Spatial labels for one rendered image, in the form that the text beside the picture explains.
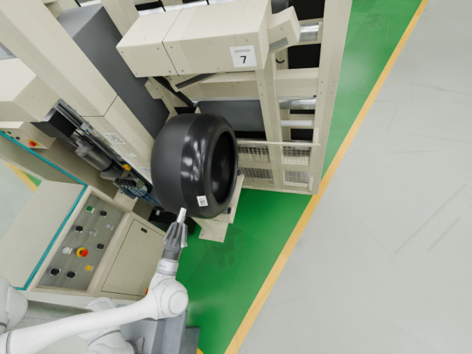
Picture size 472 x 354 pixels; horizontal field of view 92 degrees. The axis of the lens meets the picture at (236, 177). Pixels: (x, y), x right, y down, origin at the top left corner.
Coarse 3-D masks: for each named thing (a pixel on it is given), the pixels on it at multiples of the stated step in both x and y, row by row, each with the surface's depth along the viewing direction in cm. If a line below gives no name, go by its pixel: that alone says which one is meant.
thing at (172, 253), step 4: (172, 240) 105; (172, 244) 104; (176, 244) 103; (180, 244) 103; (164, 248) 104; (168, 248) 104; (172, 248) 103; (176, 248) 103; (180, 248) 103; (164, 252) 101; (168, 252) 100; (172, 252) 100; (176, 252) 102; (164, 256) 100; (168, 256) 100; (172, 256) 100; (176, 256) 101; (176, 260) 102
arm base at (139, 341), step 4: (140, 336) 130; (128, 340) 131; (132, 340) 130; (136, 340) 129; (140, 340) 129; (144, 340) 130; (132, 344) 126; (136, 344) 128; (140, 344) 128; (136, 348) 126; (140, 348) 127; (136, 352) 124; (140, 352) 126
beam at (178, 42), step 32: (256, 0) 87; (128, 32) 98; (160, 32) 91; (192, 32) 85; (224, 32) 80; (256, 32) 77; (128, 64) 100; (160, 64) 96; (192, 64) 93; (224, 64) 90; (256, 64) 86
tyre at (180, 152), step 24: (168, 120) 116; (192, 120) 110; (216, 120) 114; (168, 144) 104; (192, 144) 101; (216, 144) 151; (168, 168) 103; (192, 168) 100; (216, 168) 156; (168, 192) 107; (192, 192) 103; (216, 192) 150; (192, 216) 119
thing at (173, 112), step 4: (172, 108) 159; (176, 108) 160; (180, 108) 159; (184, 108) 158; (188, 108) 157; (192, 108) 156; (196, 108) 154; (172, 112) 158; (176, 112) 163; (180, 112) 163; (184, 112) 162; (188, 112) 161; (192, 112) 160; (196, 112) 152; (200, 112) 158; (172, 116) 159
